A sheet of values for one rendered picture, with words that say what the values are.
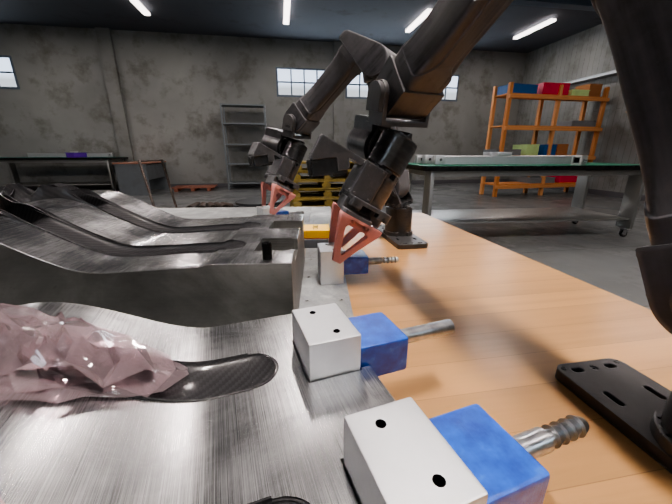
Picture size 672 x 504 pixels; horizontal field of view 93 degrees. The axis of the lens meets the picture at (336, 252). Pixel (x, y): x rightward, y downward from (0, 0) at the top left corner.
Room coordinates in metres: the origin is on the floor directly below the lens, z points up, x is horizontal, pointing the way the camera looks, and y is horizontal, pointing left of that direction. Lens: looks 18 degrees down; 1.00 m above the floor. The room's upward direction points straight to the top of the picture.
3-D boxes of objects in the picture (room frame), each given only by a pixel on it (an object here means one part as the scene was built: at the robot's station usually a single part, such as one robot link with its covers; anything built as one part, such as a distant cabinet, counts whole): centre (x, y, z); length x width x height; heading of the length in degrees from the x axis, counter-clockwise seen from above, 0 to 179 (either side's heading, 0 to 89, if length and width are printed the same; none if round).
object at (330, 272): (0.48, -0.04, 0.83); 0.13 x 0.05 x 0.05; 98
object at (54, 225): (0.41, 0.29, 0.92); 0.35 x 0.16 x 0.09; 93
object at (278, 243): (0.37, 0.07, 0.87); 0.05 x 0.05 x 0.04; 3
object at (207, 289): (0.42, 0.30, 0.87); 0.50 x 0.26 x 0.14; 93
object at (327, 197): (5.50, 0.20, 0.42); 1.20 x 0.82 x 0.84; 101
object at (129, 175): (8.26, 4.88, 0.38); 1.41 x 0.72 x 0.75; 10
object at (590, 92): (7.85, -4.81, 1.23); 2.71 x 0.72 x 2.45; 100
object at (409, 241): (0.75, -0.15, 0.84); 0.20 x 0.07 x 0.08; 10
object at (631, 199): (4.00, -2.22, 0.50); 2.75 x 1.07 x 0.99; 95
